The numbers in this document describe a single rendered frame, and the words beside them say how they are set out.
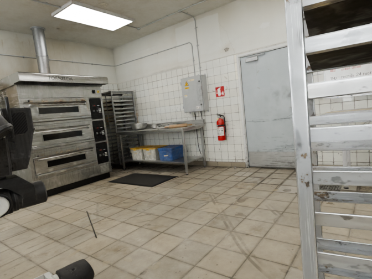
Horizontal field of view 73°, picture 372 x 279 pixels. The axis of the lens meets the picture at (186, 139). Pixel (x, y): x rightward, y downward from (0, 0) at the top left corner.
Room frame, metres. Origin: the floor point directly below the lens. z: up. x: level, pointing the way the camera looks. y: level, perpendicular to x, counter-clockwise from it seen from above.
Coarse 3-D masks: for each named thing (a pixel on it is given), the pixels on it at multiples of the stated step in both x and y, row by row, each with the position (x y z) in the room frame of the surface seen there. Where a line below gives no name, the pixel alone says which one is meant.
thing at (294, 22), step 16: (288, 0) 0.50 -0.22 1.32; (288, 16) 0.51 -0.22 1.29; (288, 32) 0.51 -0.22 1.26; (288, 48) 0.51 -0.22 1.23; (304, 48) 0.50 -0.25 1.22; (288, 64) 0.51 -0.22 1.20; (304, 64) 0.49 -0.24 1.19; (304, 80) 0.50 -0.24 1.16; (304, 96) 0.50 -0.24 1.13; (304, 112) 0.50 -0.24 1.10; (304, 128) 0.50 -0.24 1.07; (304, 144) 0.50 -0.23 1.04; (304, 160) 0.50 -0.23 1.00; (304, 176) 0.50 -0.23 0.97; (304, 192) 0.50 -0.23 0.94; (304, 208) 0.50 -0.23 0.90; (304, 224) 0.50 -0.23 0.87; (304, 240) 0.50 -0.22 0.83; (304, 256) 0.50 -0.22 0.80; (304, 272) 0.51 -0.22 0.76
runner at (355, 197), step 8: (320, 192) 0.89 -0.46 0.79; (328, 192) 0.87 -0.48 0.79; (336, 192) 0.86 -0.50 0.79; (344, 192) 0.85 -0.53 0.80; (352, 192) 0.84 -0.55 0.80; (320, 200) 0.86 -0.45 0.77; (328, 200) 0.86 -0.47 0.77; (336, 200) 0.85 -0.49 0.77; (344, 200) 0.84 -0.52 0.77; (352, 200) 0.83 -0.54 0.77; (360, 200) 0.83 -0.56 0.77; (368, 200) 0.82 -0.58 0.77
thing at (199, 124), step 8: (200, 120) 5.18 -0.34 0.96; (152, 128) 5.71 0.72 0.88; (160, 128) 5.30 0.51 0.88; (168, 128) 4.91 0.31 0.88; (176, 128) 4.67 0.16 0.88; (184, 128) 4.62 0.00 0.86; (192, 128) 4.87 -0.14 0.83; (200, 128) 5.12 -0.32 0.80; (120, 136) 5.72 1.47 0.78; (200, 136) 5.14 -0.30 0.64; (120, 144) 5.73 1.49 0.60; (184, 144) 4.63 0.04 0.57; (184, 152) 4.63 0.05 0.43; (128, 160) 5.68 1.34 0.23; (136, 160) 5.56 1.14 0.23; (144, 160) 5.44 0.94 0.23; (160, 160) 5.22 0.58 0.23; (176, 160) 5.01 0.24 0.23; (184, 160) 4.64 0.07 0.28; (192, 160) 4.83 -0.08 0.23
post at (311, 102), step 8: (304, 24) 0.90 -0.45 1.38; (304, 32) 0.90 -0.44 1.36; (312, 80) 0.89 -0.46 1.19; (312, 104) 0.89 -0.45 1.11; (312, 112) 0.89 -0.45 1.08; (312, 152) 0.90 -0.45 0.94; (312, 160) 0.90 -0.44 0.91; (320, 208) 0.89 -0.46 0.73; (320, 232) 0.89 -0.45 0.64; (320, 272) 0.90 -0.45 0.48
